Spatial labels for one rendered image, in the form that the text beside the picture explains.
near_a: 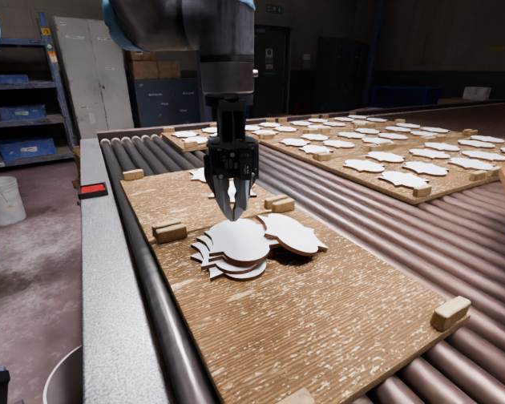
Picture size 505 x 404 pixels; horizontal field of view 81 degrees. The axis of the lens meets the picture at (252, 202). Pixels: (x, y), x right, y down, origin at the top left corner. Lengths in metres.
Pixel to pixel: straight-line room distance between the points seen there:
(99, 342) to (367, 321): 0.36
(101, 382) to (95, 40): 5.02
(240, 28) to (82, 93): 4.83
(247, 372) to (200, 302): 0.13
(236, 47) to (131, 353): 0.41
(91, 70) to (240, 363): 5.01
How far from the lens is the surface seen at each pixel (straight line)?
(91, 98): 5.22
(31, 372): 1.84
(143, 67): 5.56
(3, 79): 5.06
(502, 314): 0.60
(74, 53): 5.20
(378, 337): 0.44
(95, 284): 0.58
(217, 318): 0.44
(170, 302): 0.50
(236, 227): 0.57
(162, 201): 0.80
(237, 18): 0.43
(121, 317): 0.50
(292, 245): 0.51
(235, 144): 0.42
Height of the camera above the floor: 1.24
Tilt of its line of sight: 24 degrees down
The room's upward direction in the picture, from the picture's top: straight up
